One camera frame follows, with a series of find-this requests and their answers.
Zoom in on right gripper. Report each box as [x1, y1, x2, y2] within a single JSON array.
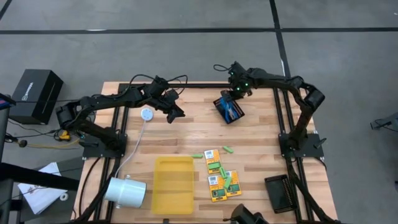
[[221, 61, 253, 101]]

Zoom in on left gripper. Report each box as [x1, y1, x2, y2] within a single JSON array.
[[154, 88, 187, 124]]

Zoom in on yellow crayon box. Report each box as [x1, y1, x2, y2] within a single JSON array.
[[224, 170, 243, 198], [203, 149, 223, 175], [207, 175, 228, 203]]

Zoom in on yellow translucent plastic bin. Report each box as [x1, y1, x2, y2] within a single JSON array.
[[151, 156, 195, 215]]

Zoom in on black slotted plastic basket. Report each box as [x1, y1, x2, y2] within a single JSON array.
[[264, 174, 298, 215], [213, 90, 246, 125]]

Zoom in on white round puck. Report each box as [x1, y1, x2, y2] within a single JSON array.
[[140, 107, 154, 122]]

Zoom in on white cylindrical canister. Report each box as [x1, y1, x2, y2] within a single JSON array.
[[104, 174, 147, 210]]

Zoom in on black bulky device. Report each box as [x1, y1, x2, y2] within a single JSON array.
[[223, 203, 267, 224]]

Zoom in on black cardboard box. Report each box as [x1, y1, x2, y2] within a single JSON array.
[[8, 68, 65, 125]]

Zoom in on grey chair base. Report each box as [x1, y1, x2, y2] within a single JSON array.
[[369, 111, 398, 132]]

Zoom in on white paper sheets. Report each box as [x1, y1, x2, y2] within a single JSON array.
[[17, 161, 68, 215]]

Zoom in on dark side table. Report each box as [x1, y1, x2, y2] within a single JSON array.
[[0, 161, 80, 224]]

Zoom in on dark flat device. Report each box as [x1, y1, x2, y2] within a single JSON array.
[[0, 92, 17, 110]]

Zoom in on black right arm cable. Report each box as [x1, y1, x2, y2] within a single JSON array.
[[213, 63, 233, 73]]

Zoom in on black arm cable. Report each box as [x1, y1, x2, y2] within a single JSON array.
[[213, 63, 233, 73], [91, 73, 189, 103]]

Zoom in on black aluminium table frame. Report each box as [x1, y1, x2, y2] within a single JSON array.
[[71, 82, 343, 224]]

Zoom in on thin white cable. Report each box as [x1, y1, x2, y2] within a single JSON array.
[[114, 119, 149, 179]]

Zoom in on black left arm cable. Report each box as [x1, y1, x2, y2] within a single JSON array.
[[91, 73, 189, 103]]

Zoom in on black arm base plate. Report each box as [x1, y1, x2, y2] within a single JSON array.
[[82, 133, 128, 159], [278, 133, 325, 159]]

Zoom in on black cable bundle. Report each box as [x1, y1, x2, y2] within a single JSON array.
[[285, 157, 340, 224], [77, 157, 122, 224]]

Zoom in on yellow floor cable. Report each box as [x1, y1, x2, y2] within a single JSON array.
[[26, 138, 80, 149]]

